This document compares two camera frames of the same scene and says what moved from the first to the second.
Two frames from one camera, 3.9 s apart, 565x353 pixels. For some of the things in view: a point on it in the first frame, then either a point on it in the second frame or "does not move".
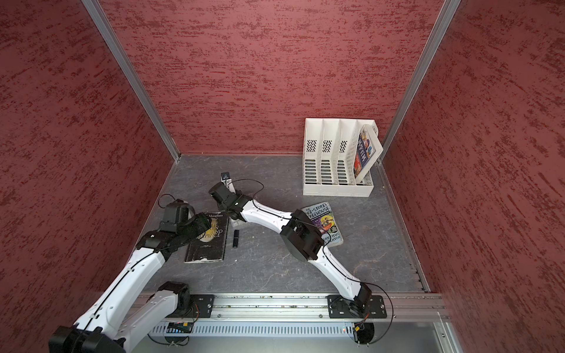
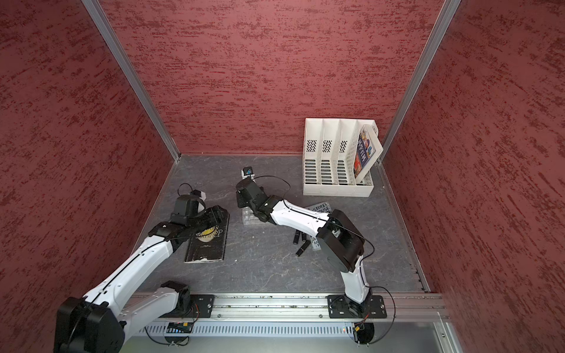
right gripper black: x=222 y=204 → x=243 y=199
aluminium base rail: x=303 y=307 does not move
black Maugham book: x=210 y=247 does not move
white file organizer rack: x=329 y=155 does not move
